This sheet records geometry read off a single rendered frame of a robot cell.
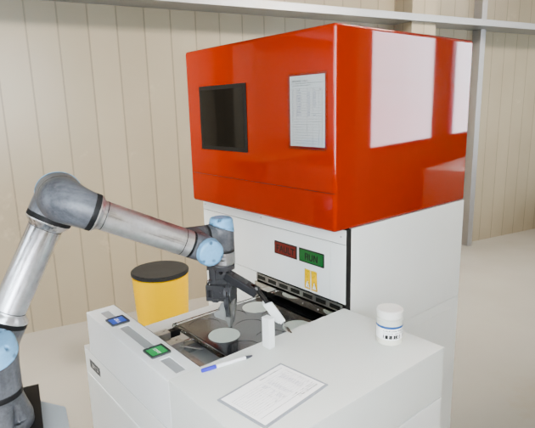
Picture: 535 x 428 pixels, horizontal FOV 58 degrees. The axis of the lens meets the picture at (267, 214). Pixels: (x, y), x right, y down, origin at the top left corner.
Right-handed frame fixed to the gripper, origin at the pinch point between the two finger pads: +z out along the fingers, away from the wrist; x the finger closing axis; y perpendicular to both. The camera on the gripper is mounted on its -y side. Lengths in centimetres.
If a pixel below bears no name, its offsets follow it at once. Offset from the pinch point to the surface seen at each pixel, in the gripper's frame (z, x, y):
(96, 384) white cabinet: 19.5, 13.0, 43.6
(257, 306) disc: 1.3, -17.4, -3.8
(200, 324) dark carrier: 1.4, 0.2, 10.9
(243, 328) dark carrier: 1.4, 0.0, -3.7
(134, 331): -4.3, 19.8, 23.7
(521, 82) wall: -90, -498, -194
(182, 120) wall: -61, -227, 113
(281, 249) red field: -18.5, -24.2, -11.4
